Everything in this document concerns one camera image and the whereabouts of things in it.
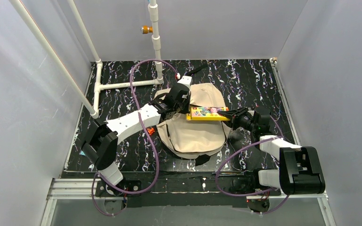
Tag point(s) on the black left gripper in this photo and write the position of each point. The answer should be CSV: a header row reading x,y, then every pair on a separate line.
x,y
184,93

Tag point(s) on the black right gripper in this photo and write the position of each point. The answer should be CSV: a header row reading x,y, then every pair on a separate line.
x,y
235,115

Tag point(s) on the yellow crayon box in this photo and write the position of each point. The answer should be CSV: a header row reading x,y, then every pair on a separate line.
x,y
198,113

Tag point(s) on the small orange toy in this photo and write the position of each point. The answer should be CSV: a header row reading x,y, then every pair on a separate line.
x,y
151,131

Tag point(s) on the beige student backpack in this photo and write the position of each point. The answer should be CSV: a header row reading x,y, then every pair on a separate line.
x,y
196,139

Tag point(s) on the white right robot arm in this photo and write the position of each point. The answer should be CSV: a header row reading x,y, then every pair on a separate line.
x,y
299,169

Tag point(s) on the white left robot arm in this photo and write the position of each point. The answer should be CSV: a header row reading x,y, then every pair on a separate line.
x,y
103,137

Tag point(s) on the orange knob on pipe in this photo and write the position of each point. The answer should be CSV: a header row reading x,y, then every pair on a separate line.
x,y
146,29

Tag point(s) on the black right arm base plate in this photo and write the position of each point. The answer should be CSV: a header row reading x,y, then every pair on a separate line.
x,y
249,186

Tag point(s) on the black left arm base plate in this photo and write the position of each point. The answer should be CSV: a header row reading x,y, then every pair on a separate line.
x,y
104,190

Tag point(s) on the aluminium rail frame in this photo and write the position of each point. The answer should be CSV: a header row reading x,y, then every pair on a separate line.
x,y
80,189

